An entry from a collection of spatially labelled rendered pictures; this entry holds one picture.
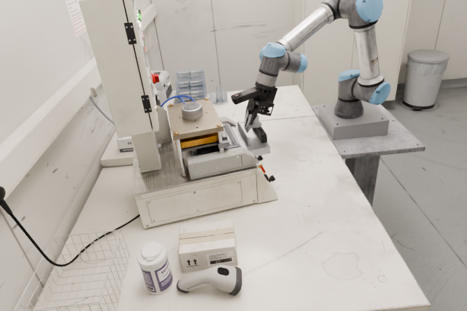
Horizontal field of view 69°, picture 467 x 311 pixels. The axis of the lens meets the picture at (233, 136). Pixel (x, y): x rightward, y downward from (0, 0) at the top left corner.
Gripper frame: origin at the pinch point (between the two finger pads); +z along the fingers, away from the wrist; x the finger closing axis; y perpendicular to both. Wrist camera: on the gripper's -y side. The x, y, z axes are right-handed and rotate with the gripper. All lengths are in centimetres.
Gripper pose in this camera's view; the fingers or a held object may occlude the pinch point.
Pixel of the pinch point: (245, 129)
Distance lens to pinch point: 137.5
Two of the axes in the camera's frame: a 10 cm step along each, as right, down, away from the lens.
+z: -2.6, 8.8, 4.1
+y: 9.4, 1.2, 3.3
